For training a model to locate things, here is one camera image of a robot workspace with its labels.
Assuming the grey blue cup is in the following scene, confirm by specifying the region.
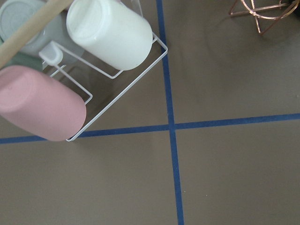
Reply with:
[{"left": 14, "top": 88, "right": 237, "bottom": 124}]
[{"left": 0, "top": 0, "right": 84, "bottom": 57}]

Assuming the white wire cup rack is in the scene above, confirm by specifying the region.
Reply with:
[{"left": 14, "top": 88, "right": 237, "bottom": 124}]
[{"left": 0, "top": 0, "right": 168, "bottom": 142}]

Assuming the white cup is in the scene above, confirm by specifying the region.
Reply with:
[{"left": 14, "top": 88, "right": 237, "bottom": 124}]
[{"left": 66, "top": 0, "right": 153, "bottom": 70}]

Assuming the pink cup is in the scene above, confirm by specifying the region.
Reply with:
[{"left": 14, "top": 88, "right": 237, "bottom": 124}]
[{"left": 0, "top": 66, "right": 87, "bottom": 141}]

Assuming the mint green cup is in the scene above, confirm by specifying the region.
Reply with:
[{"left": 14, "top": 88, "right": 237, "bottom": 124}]
[{"left": 3, "top": 52, "right": 43, "bottom": 71}]

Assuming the copper wire bottle rack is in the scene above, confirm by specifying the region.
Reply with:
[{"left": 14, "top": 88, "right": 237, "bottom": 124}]
[{"left": 228, "top": 0, "right": 300, "bottom": 36}]

